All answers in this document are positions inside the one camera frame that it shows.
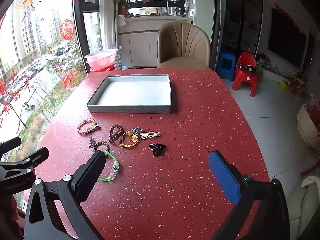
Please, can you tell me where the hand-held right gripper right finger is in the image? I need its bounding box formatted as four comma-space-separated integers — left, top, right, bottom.
209, 150, 295, 240

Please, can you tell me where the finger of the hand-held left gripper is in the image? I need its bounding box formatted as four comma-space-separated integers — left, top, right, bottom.
0, 147, 49, 174
0, 137, 22, 155

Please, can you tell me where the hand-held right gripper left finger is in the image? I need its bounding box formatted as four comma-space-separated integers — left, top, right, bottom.
24, 150, 108, 240

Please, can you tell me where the green translucent bracelet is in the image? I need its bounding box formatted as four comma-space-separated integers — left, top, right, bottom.
98, 151, 120, 182

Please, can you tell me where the tan braided rope bracelet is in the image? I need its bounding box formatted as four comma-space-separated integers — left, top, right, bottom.
93, 141, 111, 153

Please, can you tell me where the brown spiral hair tie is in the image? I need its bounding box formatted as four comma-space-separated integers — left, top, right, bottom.
108, 124, 125, 144

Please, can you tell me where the silver hair clip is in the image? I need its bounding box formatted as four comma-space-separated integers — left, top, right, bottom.
84, 123, 101, 134

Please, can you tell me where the pink yellow beaded bracelet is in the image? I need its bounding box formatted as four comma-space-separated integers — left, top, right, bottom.
77, 119, 97, 135

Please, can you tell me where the yellow flower hair tie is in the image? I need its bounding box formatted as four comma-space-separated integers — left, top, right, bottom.
118, 130, 140, 148

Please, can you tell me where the black claw clip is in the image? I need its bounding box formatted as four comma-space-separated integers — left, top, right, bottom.
148, 143, 166, 157

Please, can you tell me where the cream hair clip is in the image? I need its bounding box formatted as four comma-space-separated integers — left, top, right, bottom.
140, 131, 161, 140

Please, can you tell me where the grey jewelry tray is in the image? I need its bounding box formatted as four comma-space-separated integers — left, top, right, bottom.
87, 74, 173, 114

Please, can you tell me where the red lettering window decal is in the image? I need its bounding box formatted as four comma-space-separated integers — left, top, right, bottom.
0, 69, 38, 117

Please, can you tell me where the white sofa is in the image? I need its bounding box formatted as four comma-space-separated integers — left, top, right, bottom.
284, 175, 320, 240

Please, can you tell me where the white round basket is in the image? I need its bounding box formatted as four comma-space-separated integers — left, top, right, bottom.
296, 102, 320, 151

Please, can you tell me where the red plastic child chair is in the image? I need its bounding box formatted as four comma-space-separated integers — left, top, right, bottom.
231, 52, 259, 98

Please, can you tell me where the red plastic bucket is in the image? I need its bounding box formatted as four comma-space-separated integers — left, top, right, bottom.
89, 65, 115, 74

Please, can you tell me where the black toy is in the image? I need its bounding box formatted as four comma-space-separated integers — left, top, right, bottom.
236, 64, 256, 74

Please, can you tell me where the blue plastic stool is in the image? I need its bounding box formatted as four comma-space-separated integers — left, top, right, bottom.
217, 52, 237, 82

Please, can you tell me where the pink plastic basin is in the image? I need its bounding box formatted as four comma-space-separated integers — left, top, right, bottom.
84, 49, 117, 69

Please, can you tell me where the round red window decal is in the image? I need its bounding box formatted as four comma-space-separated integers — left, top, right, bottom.
59, 19, 76, 41

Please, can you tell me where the beige upholstered chair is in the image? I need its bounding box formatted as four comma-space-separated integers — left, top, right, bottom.
157, 22, 212, 71

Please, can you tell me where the white sink cabinet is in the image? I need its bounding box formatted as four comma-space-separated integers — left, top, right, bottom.
117, 16, 194, 68

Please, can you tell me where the dark wall screen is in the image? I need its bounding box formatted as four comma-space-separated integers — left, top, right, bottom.
267, 7, 308, 68

